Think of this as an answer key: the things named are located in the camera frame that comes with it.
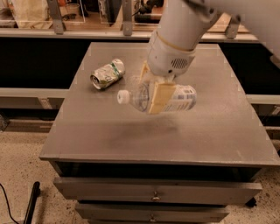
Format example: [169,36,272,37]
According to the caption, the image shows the clear bottle with blue label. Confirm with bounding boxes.
[117,78,197,115]

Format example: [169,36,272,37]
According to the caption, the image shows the left metal bracket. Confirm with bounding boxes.
[46,0,65,35]

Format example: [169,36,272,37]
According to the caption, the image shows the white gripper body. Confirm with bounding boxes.
[147,31,195,76]

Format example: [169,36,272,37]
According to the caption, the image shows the grey drawer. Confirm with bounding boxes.
[75,204,229,224]
[53,178,262,205]

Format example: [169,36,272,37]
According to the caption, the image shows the black pole on floor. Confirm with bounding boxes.
[24,181,40,224]

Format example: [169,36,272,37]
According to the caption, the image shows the crushed green white can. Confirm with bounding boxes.
[90,59,125,90]

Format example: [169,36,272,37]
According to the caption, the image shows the right metal bracket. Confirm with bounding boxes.
[225,15,241,39]

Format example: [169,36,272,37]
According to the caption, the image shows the black cylinder on shelf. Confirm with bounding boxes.
[135,14,161,24]

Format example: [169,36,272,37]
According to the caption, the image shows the metal bracket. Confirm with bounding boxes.
[225,15,241,39]
[46,0,65,35]
[122,0,132,36]

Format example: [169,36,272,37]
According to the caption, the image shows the black cable on floor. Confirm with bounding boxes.
[0,182,19,224]

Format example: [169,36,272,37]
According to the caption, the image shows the middle metal bracket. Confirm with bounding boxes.
[122,0,132,36]

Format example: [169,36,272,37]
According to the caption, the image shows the clear plastic box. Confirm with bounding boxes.
[58,0,85,23]

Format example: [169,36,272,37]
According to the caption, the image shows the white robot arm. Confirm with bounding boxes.
[143,0,280,114]

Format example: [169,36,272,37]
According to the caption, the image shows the upper grey drawer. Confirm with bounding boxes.
[53,178,262,205]

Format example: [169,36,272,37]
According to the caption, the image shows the lower grey drawer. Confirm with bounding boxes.
[75,204,229,224]

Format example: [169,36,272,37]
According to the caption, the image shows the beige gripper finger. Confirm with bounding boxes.
[148,82,176,115]
[139,60,150,83]

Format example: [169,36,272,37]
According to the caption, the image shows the grey drawer cabinet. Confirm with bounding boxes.
[40,43,279,210]

